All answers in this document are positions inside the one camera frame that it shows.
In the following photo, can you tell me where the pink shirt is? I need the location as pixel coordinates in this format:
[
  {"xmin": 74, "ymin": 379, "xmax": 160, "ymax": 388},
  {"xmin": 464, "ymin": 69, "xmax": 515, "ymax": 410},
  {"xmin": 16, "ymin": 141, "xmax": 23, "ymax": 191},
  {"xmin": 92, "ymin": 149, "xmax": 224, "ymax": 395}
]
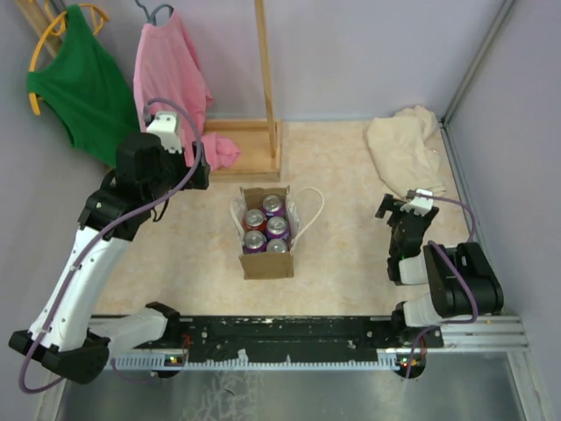
[{"xmin": 133, "ymin": 11, "xmax": 241, "ymax": 171}]

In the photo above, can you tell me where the wooden clothes rack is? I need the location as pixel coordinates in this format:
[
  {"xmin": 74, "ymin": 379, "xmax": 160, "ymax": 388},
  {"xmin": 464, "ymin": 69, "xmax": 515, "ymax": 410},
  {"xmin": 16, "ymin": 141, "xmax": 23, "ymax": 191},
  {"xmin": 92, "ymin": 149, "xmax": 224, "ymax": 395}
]
[{"xmin": 16, "ymin": 1, "xmax": 282, "ymax": 182}]

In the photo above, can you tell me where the cream folded cloth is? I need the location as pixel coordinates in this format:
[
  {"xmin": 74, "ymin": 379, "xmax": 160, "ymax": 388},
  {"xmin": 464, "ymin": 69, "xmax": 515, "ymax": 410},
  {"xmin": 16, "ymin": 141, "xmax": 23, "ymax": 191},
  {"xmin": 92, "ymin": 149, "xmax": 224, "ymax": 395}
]
[{"xmin": 366, "ymin": 105, "xmax": 446, "ymax": 197}]

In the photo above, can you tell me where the red soda can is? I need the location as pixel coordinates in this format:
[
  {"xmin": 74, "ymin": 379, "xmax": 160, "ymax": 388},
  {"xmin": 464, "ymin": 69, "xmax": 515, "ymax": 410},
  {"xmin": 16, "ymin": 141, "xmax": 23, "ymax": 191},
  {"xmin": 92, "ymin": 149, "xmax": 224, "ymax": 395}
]
[{"xmin": 242, "ymin": 209, "xmax": 267, "ymax": 232}]

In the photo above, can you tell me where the purple can front left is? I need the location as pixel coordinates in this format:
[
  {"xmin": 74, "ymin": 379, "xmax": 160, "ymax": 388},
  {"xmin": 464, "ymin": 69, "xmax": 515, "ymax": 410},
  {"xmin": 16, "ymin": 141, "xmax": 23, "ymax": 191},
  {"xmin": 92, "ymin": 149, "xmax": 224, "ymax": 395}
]
[{"xmin": 243, "ymin": 230, "xmax": 267, "ymax": 254}]

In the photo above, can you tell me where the metal corner post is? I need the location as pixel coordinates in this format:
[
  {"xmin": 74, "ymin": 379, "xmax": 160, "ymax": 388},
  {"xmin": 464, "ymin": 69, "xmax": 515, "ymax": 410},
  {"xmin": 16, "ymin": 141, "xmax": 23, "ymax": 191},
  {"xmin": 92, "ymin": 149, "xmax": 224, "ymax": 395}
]
[{"xmin": 439, "ymin": 0, "xmax": 518, "ymax": 126}]

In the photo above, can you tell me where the canvas bag with white handles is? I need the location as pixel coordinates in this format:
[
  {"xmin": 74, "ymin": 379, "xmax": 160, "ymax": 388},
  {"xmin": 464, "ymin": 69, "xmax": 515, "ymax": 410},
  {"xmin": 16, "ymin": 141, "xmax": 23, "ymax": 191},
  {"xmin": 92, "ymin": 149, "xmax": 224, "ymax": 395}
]
[{"xmin": 229, "ymin": 186, "xmax": 325, "ymax": 280}]

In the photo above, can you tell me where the white cable duct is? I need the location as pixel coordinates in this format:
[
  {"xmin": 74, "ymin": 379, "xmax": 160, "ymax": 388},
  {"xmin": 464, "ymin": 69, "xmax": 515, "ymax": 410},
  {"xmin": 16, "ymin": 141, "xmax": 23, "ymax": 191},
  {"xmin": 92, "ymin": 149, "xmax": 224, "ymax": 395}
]
[{"xmin": 114, "ymin": 350, "xmax": 407, "ymax": 372}]

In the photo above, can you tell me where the yellow clothes hanger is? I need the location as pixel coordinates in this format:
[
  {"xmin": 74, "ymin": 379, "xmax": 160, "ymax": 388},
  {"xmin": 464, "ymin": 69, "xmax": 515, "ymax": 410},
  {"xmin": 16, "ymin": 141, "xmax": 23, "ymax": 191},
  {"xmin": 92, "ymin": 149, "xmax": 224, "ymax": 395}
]
[{"xmin": 28, "ymin": 1, "xmax": 110, "ymax": 116}]

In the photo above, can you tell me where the grey clothes hanger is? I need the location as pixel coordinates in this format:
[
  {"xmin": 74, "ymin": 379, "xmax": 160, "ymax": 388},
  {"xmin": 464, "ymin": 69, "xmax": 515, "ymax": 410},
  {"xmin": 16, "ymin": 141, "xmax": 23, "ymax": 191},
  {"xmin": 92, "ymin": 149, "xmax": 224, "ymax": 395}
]
[{"xmin": 134, "ymin": 0, "xmax": 174, "ymax": 25}]

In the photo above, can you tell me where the green tank top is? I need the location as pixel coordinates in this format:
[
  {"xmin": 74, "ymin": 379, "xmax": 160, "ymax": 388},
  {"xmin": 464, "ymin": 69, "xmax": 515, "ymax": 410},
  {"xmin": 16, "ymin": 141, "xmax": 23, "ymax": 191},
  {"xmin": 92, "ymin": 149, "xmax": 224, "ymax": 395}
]
[{"xmin": 26, "ymin": 4, "xmax": 139, "ymax": 168}]

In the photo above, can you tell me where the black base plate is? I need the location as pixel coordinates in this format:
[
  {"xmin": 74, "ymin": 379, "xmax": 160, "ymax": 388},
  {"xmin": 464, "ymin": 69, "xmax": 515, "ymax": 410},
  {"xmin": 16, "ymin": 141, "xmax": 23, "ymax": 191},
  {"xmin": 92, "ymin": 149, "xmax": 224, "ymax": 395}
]
[{"xmin": 131, "ymin": 314, "xmax": 444, "ymax": 363}]

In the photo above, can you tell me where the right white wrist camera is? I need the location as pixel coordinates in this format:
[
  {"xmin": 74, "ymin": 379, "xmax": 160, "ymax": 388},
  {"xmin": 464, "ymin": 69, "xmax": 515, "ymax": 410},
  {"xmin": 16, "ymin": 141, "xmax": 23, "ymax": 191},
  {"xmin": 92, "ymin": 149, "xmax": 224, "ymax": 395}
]
[{"xmin": 401, "ymin": 189, "xmax": 434, "ymax": 217}]

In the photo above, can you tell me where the aluminium rail frame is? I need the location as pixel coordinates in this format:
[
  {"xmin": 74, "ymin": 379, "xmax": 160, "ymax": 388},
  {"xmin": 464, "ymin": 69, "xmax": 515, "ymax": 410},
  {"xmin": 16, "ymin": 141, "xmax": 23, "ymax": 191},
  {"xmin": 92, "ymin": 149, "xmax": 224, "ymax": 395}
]
[{"xmin": 87, "ymin": 315, "xmax": 529, "ymax": 352}]

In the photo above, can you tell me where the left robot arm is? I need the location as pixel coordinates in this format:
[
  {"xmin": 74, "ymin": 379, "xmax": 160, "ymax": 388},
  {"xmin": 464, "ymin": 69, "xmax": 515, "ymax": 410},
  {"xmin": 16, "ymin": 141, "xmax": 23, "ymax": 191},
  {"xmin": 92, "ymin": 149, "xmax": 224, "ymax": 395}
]
[{"xmin": 9, "ymin": 132, "xmax": 209, "ymax": 395}]

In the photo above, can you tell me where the purple can middle right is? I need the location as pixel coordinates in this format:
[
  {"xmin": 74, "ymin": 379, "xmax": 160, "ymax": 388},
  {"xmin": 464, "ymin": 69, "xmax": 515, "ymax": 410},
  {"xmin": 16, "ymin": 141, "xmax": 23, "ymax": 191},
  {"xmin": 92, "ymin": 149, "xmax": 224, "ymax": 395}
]
[{"xmin": 266, "ymin": 217, "xmax": 290, "ymax": 241}]

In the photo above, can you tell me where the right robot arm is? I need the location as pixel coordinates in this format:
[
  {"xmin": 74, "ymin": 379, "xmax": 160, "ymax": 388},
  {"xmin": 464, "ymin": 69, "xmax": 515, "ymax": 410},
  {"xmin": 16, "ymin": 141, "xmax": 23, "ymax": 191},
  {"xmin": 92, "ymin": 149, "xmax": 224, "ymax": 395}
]
[{"xmin": 375, "ymin": 189, "xmax": 504, "ymax": 347}]

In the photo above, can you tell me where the purple soda can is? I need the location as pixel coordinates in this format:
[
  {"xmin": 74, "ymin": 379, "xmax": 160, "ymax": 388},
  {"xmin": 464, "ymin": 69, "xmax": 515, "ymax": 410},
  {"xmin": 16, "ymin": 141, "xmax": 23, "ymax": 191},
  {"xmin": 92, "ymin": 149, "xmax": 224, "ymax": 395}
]
[{"xmin": 262, "ymin": 194, "xmax": 286, "ymax": 219}]

